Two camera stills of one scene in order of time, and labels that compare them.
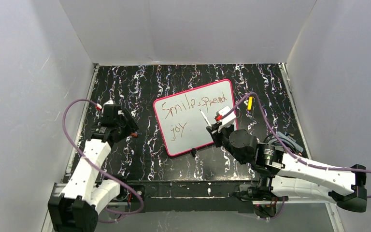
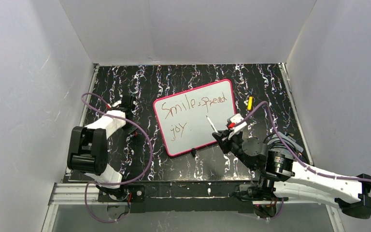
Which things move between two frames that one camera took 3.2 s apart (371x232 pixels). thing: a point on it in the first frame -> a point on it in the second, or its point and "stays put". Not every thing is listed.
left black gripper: [129, 123] -> [129, 104]
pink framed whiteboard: [182, 125] stays put
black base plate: [184, 197] stays put
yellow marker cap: [249, 103] stays put
